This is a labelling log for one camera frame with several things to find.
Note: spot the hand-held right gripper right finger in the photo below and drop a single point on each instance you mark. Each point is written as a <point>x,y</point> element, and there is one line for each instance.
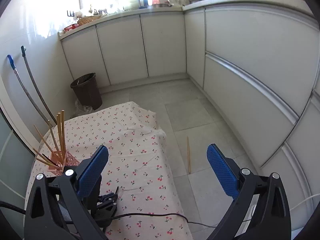
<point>222,172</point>

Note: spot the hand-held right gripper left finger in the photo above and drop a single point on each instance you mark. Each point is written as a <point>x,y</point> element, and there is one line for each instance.
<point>92,170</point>

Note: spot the pink perforated utensil holder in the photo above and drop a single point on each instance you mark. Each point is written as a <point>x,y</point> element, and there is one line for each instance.
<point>71,161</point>

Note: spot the bunch of chopsticks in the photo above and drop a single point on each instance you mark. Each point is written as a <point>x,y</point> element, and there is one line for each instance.
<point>60,135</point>

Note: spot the black clamp device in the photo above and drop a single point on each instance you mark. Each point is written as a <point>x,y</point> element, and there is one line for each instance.
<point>107,201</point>

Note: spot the bamboo chopstick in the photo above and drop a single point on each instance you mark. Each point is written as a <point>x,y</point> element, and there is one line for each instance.
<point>189,160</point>
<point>188,155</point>

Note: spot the cherry print tablecloth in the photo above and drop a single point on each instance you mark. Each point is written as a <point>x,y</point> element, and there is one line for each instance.
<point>140,155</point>

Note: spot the clear plastic bag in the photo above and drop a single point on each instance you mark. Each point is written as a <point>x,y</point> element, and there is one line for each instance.
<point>82,110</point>

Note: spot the brown trash bin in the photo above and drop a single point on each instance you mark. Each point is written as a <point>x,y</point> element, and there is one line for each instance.
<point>87,92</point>

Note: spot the frosted glass sliding door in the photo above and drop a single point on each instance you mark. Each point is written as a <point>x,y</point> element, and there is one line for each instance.
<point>10,167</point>

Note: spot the white kitchen cabinets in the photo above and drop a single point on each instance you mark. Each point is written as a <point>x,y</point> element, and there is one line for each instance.
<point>162,42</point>

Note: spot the red plastic basket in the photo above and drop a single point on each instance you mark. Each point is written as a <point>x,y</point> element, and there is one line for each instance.
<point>72,27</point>

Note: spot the wicker basket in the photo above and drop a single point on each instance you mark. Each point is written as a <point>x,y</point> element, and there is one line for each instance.
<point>88,19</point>

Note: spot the grey kitchen countertop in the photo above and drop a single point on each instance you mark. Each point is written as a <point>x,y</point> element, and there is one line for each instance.
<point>225,1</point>

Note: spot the pale green kettle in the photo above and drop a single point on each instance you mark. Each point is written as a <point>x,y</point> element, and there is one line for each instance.
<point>131,2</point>

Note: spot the blue bottle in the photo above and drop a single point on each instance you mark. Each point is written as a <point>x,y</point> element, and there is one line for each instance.
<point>145,2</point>

